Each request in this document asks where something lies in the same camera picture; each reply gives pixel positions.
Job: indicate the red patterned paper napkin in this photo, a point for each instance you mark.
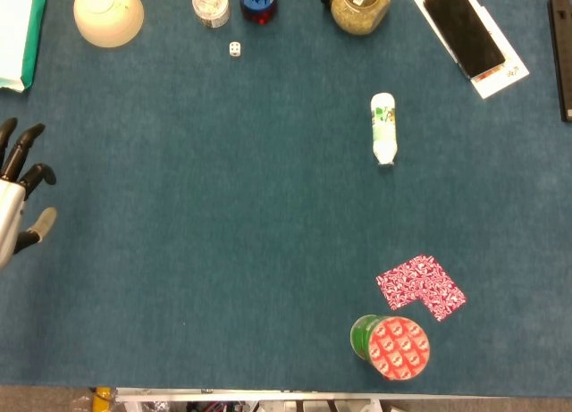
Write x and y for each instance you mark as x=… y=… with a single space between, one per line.
x=420 y=287

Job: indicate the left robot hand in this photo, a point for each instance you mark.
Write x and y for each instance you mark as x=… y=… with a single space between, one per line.
x=11 y=197

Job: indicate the black smartphone on white box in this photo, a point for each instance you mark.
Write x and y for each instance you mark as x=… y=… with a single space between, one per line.
x=498 y=79

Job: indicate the small clear lidded container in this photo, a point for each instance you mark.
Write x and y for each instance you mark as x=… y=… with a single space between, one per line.
x=211 y=6

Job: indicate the green wet wipes pack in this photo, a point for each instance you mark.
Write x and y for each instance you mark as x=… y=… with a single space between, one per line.
x=18 y=32

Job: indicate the white die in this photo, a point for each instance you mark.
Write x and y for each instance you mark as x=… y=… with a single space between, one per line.
x=234 y=49

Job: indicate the cola bottle blue label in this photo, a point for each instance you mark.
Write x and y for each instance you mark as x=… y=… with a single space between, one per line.
x=258 y=2

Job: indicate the cream upturned bowl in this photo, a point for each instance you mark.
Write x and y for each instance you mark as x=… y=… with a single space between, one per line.
x=108 y=14

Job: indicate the blue table mat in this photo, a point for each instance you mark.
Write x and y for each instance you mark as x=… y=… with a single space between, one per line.
x=268 y=206

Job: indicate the black folding stand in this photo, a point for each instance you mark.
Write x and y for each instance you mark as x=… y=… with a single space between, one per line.
x=561 y=50

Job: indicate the small white drink bottle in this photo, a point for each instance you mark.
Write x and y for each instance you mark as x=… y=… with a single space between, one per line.
x=383 y=127

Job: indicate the green can red patterned lid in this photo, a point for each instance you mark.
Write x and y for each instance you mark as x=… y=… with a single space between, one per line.
x=395 y=347

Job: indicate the round glass jar black lid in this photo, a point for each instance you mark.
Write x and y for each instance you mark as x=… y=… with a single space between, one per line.
x=359 y=7

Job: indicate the aluminium table frame rail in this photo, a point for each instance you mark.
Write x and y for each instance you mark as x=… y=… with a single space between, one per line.
x=268 y=395

